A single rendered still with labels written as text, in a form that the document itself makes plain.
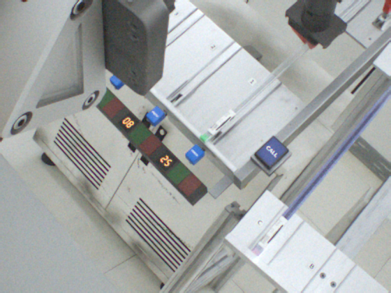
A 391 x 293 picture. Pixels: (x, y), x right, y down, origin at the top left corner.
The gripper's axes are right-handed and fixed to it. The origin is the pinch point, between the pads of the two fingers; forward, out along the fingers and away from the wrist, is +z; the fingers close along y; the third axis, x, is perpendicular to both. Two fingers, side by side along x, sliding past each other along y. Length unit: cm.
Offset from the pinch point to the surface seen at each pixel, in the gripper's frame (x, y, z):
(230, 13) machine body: -21, 44, 64
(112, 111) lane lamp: 37.0, 18.0, 3.3
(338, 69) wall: -82, 28, 169
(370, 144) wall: -69, -8, 182
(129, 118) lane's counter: 35.7, 14.4, 3.3
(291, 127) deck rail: 15.3, -9.4, 1.2
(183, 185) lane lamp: 37.4, -3.0, 3.2
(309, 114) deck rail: 11.0, -10.1, 1.2
